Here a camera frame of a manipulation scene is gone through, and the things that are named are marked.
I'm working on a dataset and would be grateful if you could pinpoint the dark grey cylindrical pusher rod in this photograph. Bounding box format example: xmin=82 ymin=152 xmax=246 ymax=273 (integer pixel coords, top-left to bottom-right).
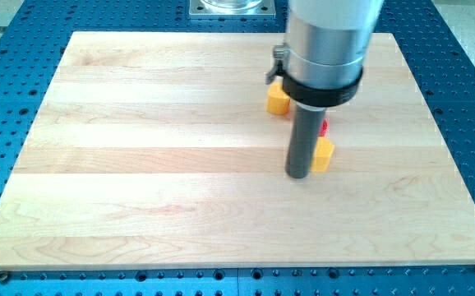
xmin=285 ymin=103 xmax=326 ymax=178

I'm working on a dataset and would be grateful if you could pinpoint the yellow heart block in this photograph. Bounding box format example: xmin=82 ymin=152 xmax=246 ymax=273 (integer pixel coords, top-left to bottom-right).
xmin=266 ymin=81 xmax=290 ymax=115

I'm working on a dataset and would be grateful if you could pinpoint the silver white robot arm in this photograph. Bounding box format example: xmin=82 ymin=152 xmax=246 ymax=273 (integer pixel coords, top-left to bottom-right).
xmin=265 ymin=0 xmax=383 ymax=178

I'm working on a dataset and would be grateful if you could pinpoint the red star block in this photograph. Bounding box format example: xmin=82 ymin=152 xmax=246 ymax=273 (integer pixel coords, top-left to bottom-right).
xmin=319 ymin=119 xmax=329 ymax=137

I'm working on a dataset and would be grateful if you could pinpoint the yellow hexagon block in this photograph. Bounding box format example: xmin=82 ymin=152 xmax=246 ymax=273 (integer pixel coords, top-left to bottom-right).
xmin=311 ymin=136 xmax=335 ymax=173

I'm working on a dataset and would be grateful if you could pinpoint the light wooden board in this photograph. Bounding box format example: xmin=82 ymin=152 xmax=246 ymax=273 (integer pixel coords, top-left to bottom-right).
xmin=0 ymin=32 xmax=475 ymax=271

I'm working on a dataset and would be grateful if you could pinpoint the black clamp ring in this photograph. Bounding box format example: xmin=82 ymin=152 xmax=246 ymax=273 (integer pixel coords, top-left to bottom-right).
xmin=281 ymin=67 xmax=364 ymax=109

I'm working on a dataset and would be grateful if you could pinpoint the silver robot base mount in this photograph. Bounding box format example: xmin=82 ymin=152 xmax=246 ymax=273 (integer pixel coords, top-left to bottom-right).
xmin=188 ymin=0 xmax=276 ymax=18

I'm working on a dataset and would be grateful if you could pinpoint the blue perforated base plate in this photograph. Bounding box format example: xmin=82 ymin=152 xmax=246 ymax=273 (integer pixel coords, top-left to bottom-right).
xmin=0 ymin=1 xmax=475 ymax=295

